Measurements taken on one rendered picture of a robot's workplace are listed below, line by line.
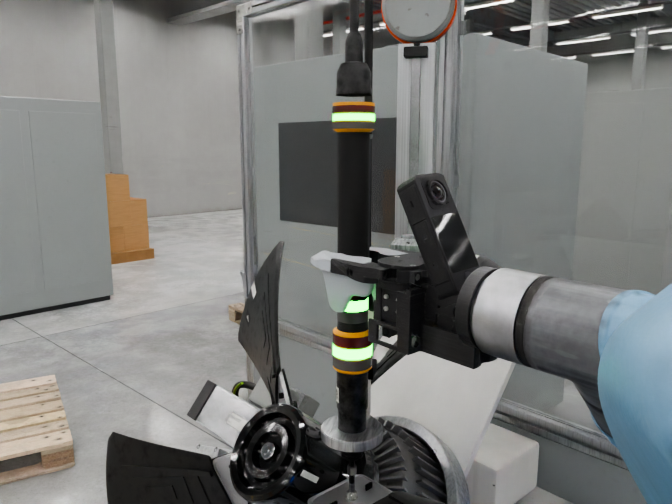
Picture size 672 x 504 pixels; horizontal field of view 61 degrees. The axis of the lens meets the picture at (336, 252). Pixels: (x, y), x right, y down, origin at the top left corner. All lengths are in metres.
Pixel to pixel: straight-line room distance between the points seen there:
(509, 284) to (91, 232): 6.04
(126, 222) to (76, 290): 2.51
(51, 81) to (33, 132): 7.30
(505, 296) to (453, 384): 0.51
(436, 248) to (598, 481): 0.94
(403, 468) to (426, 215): 0.41
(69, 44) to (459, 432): 13.11
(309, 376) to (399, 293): 1.40
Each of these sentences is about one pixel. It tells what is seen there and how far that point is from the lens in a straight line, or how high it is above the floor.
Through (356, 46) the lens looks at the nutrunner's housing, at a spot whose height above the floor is 1.68.
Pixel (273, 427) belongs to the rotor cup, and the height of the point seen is 1.24.
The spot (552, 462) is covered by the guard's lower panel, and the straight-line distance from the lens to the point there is 1.42.
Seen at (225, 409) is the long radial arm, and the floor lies 1.12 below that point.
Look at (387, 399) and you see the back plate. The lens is 1.02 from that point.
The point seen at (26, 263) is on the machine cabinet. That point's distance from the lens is 6.21.
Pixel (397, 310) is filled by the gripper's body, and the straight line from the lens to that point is 0.54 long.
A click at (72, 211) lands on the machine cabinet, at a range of 6.30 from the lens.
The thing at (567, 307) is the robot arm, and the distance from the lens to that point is 0.45.
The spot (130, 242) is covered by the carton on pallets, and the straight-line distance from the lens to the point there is 8.82.
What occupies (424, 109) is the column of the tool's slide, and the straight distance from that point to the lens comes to 1.29.
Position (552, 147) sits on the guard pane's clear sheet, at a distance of 1.28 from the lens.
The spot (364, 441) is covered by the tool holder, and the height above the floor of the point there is 1.27.
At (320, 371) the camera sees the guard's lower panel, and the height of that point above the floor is 0.89.
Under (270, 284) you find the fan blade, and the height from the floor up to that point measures 1.37.
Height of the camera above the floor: 1.58
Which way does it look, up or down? 10 degrees down
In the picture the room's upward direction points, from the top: straight up
